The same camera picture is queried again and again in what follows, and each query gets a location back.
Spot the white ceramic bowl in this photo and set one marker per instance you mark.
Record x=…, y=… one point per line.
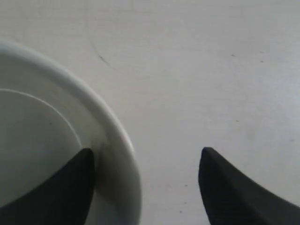
x=47, y=116

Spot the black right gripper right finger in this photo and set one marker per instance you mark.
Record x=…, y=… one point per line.
x=231, y=198

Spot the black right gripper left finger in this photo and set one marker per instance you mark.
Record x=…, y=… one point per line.
x=63, y=199

